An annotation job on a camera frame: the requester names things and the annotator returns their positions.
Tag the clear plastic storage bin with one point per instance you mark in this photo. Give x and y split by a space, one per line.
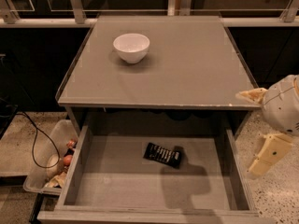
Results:
48 156

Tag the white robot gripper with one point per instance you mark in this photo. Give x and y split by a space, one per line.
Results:
281 104

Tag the orange round item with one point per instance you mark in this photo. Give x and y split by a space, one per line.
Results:
67 160

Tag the white egg-shaped item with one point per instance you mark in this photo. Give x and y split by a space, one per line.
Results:
54 166

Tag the metal railing frame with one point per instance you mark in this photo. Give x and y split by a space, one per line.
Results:
233 13

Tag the grey open top drawer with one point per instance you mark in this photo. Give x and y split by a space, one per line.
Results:
109 181

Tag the white ceramic bowl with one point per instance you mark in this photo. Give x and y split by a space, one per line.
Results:
132 48

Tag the black rxbar chocolate bar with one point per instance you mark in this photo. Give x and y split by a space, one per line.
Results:
163 155

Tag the grey counter cabinet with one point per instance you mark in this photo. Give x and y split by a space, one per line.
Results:
191 64

